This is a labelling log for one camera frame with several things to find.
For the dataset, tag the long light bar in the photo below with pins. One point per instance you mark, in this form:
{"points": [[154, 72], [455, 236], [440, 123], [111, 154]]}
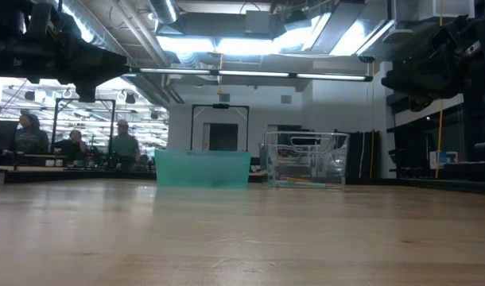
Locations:
{"points": [[250, 74]]}

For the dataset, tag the black folding panel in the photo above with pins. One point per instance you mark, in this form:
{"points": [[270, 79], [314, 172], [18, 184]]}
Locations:
{"points": [[362, 155]]}

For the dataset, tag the person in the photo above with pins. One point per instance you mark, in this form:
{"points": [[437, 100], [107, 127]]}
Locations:
{"points": [[125, 145], [29, 139], [73, 147]]}

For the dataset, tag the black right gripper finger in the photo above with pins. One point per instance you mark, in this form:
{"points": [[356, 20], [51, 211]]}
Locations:
{"points": [[395, 80]]}

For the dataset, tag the teal translucent plastic bin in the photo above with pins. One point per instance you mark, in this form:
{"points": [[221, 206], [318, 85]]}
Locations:
{"points": [[202, 168]]}

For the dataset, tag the black office chair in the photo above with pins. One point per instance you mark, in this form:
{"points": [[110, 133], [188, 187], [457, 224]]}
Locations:
{"points": [[2, 139]]}

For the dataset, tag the clear plastic bin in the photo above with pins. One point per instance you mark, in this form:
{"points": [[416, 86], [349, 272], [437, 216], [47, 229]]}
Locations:
{"points": [[330, 159]]}

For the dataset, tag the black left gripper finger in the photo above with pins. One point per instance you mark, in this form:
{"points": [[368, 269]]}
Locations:
{"points": [[115, 67]]}

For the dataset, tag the orange pencil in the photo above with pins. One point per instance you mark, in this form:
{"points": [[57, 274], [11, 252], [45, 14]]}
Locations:
{"points": [[302, 179]]}

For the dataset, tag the silver spiral ventilation duct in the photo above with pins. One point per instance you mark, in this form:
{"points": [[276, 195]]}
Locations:
{"points": [[165, 10]]}

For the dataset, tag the grey wall vent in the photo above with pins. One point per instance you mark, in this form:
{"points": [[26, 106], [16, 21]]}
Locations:
{"points": [[224, 97], [286, 99]]}

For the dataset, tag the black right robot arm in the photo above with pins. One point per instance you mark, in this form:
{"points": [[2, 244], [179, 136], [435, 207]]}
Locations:
{"points": [[483, 59]]}

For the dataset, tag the dark doorway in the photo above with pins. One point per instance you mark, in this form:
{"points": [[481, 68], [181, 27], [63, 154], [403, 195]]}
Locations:
{"points": [[222, 137]]}

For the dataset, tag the blue and white box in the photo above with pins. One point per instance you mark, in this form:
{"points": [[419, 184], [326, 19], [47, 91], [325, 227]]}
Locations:
{"points": [[439, 161]]}

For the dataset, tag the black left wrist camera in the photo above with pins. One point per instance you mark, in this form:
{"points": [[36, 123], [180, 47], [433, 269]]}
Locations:
{"points": [[86, 93]]}

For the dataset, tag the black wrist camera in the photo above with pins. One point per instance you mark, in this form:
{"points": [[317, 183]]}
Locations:
{"points": [[421, 103], [86, 93]]}

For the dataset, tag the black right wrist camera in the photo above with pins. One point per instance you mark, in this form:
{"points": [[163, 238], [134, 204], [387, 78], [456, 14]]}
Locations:
{"points": [[421, 103]]}

